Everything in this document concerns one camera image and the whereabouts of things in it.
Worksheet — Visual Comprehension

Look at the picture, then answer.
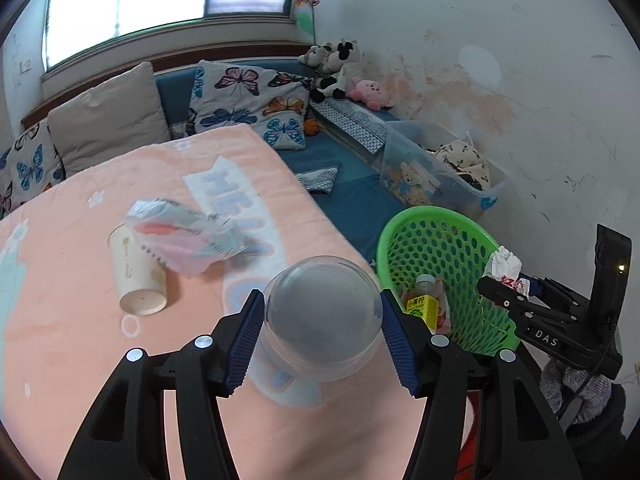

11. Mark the blue sofa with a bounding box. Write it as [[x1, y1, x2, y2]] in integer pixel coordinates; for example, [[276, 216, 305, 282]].
[[155, 66, 404, 262]]

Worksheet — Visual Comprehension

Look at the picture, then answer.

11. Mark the green plastic basket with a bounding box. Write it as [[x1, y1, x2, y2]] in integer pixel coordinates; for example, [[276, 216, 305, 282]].
[[376, 206, 520, 356]]

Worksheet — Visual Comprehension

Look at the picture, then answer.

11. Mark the white red paper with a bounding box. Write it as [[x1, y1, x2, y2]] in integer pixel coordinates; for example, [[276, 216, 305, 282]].
[[483, 246, 530, 298]]

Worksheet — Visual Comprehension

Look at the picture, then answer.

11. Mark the wall light switch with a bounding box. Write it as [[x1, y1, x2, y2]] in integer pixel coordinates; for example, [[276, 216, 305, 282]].
[[20, 60, 32, 74]]

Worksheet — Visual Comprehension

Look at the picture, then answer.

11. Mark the patterned cloth in box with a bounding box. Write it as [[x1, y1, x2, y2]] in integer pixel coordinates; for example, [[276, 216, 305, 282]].
[[435, 140, 491, 191]]

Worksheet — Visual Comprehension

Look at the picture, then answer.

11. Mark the white paper cup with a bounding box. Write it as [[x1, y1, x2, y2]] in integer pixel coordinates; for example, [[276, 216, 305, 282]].
[[107, 224, 168, 316]]

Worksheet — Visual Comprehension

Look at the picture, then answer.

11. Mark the small orange ball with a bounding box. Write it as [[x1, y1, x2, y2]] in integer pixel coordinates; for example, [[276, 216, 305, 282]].
[[304, 119, 320, 136]]

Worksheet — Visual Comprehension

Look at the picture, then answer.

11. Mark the clear plastic storage box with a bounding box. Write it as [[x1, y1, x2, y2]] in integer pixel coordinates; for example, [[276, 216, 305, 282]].
[[380, 120, 506, 220]]

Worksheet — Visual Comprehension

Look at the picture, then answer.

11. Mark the pink fleece blanket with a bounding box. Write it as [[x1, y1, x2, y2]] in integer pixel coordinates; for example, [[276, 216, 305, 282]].
[[0, 122, 476, 480]]

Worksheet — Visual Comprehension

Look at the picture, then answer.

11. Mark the grey patterned sock cloth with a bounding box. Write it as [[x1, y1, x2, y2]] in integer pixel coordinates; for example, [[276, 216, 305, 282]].
[[295, 166, 338, 195]]

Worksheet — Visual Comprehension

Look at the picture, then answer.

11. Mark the cow plush toy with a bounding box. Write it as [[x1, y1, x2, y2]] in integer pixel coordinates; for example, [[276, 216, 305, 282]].
[[309, 39, 361, 103]]

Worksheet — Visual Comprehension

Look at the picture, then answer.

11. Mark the butterfly pillow left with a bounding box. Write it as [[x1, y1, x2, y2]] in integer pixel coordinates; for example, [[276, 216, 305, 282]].
[[0, 118, 65, 218]]

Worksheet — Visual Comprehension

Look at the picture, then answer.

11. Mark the right hand grey glove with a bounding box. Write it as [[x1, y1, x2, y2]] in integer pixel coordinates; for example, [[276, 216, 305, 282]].
[[540, 359, 614, 424]]

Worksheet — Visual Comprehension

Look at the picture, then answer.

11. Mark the grey plush toy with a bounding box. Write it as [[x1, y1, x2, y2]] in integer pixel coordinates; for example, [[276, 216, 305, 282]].
[[297, 42, 334, 68]]

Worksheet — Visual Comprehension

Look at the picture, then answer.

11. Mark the butterfly pillow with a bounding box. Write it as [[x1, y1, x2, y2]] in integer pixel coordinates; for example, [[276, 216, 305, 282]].
[[0, 118, 65, 218], [184, 61, 311, 151]]

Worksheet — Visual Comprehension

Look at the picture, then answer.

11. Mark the beige cushion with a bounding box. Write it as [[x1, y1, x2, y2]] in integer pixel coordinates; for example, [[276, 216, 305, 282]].
[[48, 62, 170, 177]]

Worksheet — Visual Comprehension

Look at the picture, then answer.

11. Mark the dark red snack wrapper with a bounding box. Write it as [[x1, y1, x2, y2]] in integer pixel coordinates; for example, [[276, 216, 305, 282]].
[[434, 278, 451, 335]]

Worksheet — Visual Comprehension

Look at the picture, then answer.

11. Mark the plastic lime juice bottle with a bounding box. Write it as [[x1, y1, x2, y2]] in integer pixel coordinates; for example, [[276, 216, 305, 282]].
[[405, 274, 438, 334]]

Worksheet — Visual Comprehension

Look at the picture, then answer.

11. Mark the pink white plastic bag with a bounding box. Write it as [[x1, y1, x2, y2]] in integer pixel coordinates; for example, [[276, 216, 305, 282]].
[[125, 198, 246, 276]]

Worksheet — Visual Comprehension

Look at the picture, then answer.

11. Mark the patterned grey cloth strip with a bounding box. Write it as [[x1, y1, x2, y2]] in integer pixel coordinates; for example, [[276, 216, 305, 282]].
[[310, 98, 395, 155]]

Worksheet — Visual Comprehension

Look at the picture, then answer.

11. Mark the clear plastic dome lid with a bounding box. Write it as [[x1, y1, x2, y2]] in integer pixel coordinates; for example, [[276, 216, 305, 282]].
[[260, 256, 383, 382]]

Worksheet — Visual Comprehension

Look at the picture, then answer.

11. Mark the pink plush toy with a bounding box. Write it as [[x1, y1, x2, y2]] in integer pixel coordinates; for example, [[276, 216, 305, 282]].
[[348, 77, 394, 112]]

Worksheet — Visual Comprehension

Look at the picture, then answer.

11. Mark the butterfly pillow right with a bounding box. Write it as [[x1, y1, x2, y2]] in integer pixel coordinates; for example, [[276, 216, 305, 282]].
[[184, 61, 311, 151]]

